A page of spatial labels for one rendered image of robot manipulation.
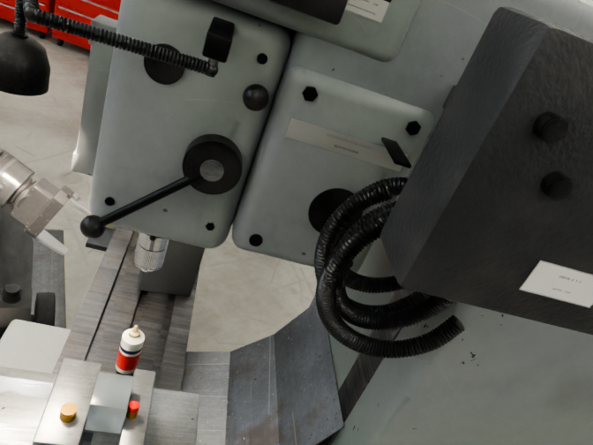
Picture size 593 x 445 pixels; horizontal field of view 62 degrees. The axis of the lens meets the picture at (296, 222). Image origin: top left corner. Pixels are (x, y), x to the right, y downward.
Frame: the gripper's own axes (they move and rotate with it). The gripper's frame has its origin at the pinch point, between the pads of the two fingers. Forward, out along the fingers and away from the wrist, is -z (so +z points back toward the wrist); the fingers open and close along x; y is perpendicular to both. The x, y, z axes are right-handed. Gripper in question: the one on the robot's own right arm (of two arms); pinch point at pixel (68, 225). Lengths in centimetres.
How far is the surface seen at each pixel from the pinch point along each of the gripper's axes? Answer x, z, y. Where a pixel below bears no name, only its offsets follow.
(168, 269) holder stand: 1.4, -22.3, 7.1
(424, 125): 60, -21, -36
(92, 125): 29.1, 7.1, -25.3
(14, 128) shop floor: -114, 59, 254
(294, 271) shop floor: -37, -122, 174
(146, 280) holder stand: -3.8, -20.5, 7.0
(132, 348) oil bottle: -2.3, -21.8, -17.4
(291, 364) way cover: 12, -49, -13
